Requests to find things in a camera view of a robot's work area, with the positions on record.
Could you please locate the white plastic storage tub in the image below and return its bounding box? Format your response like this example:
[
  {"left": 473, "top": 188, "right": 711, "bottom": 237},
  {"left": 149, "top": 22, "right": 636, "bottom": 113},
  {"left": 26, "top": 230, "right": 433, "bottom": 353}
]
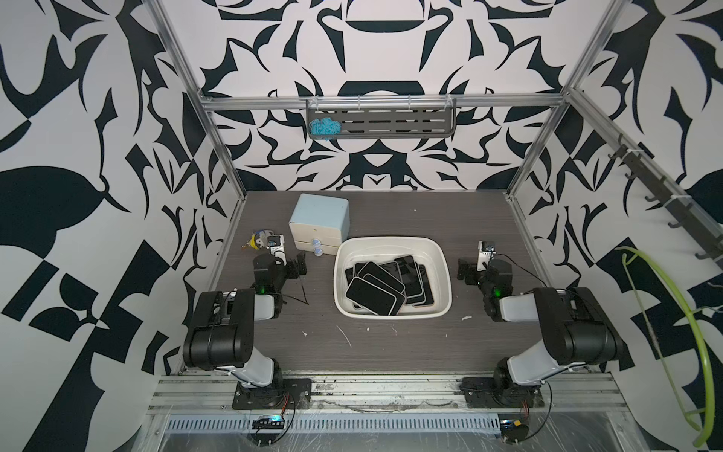
[{"left": 333, "top": 237, "right": 452, "bottom": 320}]

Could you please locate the black phone pink case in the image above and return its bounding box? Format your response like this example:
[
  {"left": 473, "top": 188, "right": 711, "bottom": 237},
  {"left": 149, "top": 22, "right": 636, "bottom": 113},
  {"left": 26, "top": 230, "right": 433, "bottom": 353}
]
[{"left": 395, "top": 255, "right": 424, "bottom": 304}]

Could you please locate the black phone white case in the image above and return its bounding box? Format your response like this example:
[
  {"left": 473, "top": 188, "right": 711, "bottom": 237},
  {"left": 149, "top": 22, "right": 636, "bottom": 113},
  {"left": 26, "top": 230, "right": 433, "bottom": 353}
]
[{"left": 345, "top": 277, "right": 406, "bottom": 316}]

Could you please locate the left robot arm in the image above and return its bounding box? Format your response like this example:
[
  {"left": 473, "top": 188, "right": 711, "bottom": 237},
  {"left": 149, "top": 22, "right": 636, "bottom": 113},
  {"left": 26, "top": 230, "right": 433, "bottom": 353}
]
[{"left": 182, "top": 252, "right": 307, "bottom": 406}]

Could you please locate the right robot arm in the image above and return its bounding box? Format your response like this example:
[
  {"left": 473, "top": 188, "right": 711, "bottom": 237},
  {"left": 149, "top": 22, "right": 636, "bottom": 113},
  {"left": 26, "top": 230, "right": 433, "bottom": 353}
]
[{"left": 457, "top": 258, "right": 627, "bottom": 399}]

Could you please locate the light blue drawer box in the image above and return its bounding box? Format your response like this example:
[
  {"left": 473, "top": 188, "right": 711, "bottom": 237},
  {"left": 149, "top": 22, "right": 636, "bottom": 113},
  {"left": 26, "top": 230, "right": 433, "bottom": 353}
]
[{"left": 289, "top": 193, "right": 350, "bottom": 255}]

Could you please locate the left controller board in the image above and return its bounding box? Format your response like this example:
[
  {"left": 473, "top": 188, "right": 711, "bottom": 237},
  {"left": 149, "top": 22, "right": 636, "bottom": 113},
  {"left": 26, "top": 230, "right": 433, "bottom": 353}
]
[{"left": 252, "top": 414, "right": 286, "bottom": 431}]

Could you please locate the controller board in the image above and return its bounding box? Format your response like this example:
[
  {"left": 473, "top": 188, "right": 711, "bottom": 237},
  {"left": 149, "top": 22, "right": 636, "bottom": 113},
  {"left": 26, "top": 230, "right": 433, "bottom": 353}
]
[
  {"left": 500, "top": 419, "right": 529, "bottom": 444},
  {"left": 252, "top": 414, "right": 286, "bottom": 431}
]

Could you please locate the right controller board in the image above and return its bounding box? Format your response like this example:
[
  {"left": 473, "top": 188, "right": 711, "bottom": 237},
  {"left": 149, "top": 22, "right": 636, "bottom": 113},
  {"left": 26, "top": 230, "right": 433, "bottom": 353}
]
[{"left": 500, "top": 419, "right": 529, "bottom": 444}]

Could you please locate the teal crumpled cloth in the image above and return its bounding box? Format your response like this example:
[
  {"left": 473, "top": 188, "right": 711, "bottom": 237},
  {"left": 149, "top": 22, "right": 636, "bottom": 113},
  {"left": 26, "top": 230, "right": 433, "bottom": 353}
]
[{"left": 309, "top": 117, "right": 343, "bottom": 140}]

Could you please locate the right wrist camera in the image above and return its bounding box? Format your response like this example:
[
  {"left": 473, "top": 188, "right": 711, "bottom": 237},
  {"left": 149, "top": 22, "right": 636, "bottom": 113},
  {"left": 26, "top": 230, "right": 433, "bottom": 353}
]
[{"left": 476, "top": 241, "right": 496, "bottom": 272}]

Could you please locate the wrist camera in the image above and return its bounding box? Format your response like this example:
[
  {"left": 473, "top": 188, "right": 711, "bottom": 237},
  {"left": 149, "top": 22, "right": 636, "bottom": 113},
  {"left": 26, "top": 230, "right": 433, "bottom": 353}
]
[
  {"left": 267, "top": 235, "right": 287, "bottom": 265},
  {"left": 476, "top": 241, "right": 496, "bottom": 272}
]

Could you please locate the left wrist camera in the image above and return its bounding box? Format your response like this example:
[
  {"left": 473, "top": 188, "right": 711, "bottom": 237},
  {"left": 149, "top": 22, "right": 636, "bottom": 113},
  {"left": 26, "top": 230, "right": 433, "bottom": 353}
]
[{"left": 267, "top": 235, "right": 287, "bottom": 265}]

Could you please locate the small plush toy keychain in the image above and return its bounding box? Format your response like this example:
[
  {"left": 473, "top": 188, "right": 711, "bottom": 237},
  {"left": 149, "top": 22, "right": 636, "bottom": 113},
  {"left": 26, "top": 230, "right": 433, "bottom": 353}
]
[{"left": 243, "top": 229, "right": 275, "bottom": 250}]

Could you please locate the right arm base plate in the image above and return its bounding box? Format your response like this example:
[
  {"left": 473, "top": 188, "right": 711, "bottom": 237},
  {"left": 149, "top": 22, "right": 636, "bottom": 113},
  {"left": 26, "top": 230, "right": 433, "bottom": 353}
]
[{"left": 459, "top": 377, "right": 545, "bottom": 409}]

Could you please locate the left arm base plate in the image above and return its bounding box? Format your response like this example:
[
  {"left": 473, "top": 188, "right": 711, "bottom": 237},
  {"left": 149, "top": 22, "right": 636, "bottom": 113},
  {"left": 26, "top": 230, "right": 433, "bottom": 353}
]
[{"left": 232, "top": 378, "right": 313, "bottom": 411}]

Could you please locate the white ventilated cable duct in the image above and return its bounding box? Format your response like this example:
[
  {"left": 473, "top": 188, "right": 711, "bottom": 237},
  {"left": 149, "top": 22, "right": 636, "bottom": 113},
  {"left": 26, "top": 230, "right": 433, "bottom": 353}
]
[{"left": 166, "top": 412, "right": 501, "bottom": 435}]

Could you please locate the grey slotted wall shelf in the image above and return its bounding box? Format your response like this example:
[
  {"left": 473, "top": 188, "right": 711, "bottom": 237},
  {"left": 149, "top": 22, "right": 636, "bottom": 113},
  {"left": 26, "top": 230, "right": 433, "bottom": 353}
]
[{"left": 305, "top": 98, "right": 457, "bottom": 140}]

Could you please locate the dark hook rail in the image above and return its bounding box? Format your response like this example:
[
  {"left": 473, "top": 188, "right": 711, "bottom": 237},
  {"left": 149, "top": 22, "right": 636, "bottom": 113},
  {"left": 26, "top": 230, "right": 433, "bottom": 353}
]
[{"left": 608, "top": 133, "right": 722, "bottom": 267}]

